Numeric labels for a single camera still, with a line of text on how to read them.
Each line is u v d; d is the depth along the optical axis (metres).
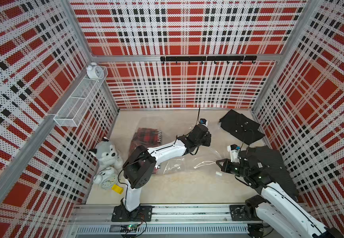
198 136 0.67
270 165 0.89
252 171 0.61
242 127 1.08
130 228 0.69
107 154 0.77
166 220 0.74
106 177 0.75
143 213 0.73
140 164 0.51
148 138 1.00
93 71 0.80
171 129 1.06
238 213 0.73
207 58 0.88
